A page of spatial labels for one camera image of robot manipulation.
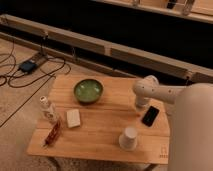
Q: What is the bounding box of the small white bottle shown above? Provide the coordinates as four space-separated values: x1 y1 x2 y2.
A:
40 96 59 124

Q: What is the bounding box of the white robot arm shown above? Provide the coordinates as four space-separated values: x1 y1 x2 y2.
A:
132 76 213 171

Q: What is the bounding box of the white paper cup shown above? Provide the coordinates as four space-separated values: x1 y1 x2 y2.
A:
119 126 138 151

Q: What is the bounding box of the wooden folding table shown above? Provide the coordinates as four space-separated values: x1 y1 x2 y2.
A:
27 75 169 164

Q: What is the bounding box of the black floor cable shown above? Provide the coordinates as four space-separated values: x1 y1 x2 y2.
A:
0 37 72 128

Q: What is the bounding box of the black rectangular eraser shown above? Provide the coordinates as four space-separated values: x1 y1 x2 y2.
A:
142 106 159 127

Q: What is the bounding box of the white rectangular block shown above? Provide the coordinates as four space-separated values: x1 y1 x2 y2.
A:
66 109 81 128

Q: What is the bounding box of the power strip with adapter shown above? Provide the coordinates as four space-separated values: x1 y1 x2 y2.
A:
18 52 47 74

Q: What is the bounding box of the green ceramic bowl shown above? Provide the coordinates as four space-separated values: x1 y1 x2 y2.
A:
73 79 103 103

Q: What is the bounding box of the long wooden beam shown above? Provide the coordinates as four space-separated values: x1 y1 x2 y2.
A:
0 14 213 83

